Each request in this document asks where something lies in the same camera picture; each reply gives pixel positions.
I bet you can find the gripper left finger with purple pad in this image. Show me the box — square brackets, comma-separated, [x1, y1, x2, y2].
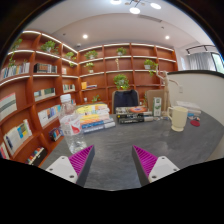
[45, 145, 95, 187]

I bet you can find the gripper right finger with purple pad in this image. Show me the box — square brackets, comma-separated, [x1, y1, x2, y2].
[132, 145, 179, 186]

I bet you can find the clear plastic water bottle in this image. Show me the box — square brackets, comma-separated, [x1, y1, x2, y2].
[59, 94, 87, 154]

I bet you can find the stack of colourful books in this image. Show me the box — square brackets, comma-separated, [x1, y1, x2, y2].
[76, 103, 115, 134]

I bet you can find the stack of dark books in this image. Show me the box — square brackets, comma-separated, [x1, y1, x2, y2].
[116, 106, 153, 124]

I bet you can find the cream ceramic mug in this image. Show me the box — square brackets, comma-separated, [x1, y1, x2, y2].
[167, 106, 188, 132]

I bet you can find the red round coaster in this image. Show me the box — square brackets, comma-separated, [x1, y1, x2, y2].
[190, 120, 200, 127]

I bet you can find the green white carton box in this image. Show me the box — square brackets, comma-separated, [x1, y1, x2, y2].
[153, 97, 162, 117]

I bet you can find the dark blue office chair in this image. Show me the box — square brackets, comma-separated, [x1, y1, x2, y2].
[112, 89, 139, 112]

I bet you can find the wooden artist mannequin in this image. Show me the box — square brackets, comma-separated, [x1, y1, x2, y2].
[156, 71, 180, 116]

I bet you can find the potted green plant centre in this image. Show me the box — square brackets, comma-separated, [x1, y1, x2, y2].
[113, 74, 129, 90]

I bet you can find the wooden curved bookshelf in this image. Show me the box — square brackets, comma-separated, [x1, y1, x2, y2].
[0, 30, 178, 162]

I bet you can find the white curtain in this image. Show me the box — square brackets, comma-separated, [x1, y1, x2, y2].
[188, 52, 216, 71]

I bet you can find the white curved partition wall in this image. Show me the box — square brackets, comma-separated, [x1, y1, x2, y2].
[168, 70, 224, 124]

